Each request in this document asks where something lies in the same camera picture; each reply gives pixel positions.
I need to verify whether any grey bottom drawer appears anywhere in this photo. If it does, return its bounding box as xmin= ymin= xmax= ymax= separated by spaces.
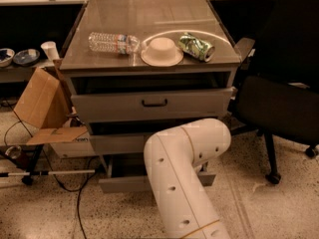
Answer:
xmin=98 ymin=152 xmax=217 ymax=194

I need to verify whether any grey drawer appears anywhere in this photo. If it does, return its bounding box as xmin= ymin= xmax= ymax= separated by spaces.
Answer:
xmin=87 ymin=118 xmax=220 ymax=156
xmin=71 ymin=73 xmax=232 ymax=122
xmin=98 ymin=152 xmax=217 ymax=194

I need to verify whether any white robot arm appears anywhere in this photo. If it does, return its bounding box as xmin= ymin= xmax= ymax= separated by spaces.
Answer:
xmin=144 ymin=119 xmax=231 ymax=239

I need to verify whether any grey drawer cabinet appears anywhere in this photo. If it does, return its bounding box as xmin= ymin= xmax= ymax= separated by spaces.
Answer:
xmin=59 ymin=0 xmax=242 ymax=179

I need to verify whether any grey middle drawer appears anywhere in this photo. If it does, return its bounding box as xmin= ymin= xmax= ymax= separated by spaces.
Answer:
xmin=87 ymin=118 xmax=220 ymax=156

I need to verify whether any grey top drawer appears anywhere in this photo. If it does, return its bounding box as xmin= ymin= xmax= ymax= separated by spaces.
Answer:
xmin=71 ymin=73 xmax=232 ymax=122

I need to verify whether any white upturned bowl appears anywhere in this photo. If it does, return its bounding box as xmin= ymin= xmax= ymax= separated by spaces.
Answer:
xmin=141 ymin=37 xmax=183 ymax=67

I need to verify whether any crushed green soda can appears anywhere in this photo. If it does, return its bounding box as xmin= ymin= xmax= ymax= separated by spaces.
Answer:
xmin=178 ymin=32 xmax=215 ymax=63

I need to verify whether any clear plastic water bottle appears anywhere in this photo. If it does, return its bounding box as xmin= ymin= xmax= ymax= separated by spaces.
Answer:
xmin=88 ymin=32 xmax=140 ymax=55

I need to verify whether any white box on floor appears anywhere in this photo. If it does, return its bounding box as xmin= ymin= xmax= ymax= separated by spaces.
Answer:
xmin=51 ymin=132 xmax=96 ymax=158

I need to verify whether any open cardboard box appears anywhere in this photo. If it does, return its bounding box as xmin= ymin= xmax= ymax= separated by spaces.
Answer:
xmin=14 ymin=68 xmax=87 ymax=145

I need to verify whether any black office chair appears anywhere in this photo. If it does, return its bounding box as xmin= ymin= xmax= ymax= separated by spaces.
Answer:
xmin=232 ymin=0 xmax=319 ymax=184

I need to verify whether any white black rod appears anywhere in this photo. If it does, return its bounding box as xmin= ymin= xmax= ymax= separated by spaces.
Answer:
xmin=0 ymin=169 xmax=96 ymax=178

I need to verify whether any white paper cup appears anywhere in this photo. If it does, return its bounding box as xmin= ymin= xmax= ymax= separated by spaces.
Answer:
xmin=41 ymin=41 xmax=60 ymax=61

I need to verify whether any brown cup on floor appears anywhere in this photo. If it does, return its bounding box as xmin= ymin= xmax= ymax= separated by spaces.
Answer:
xmin=5 ymin=145 xmax=29 ymax=169

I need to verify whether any white blue bowl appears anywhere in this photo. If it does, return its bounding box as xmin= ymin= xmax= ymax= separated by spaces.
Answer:
xmin=0 ymin=48 xmax=15 ymax=68

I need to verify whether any black floor cable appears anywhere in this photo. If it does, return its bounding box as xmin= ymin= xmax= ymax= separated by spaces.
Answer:
xmin=0 ymin=98 xmax=101 ymax=239

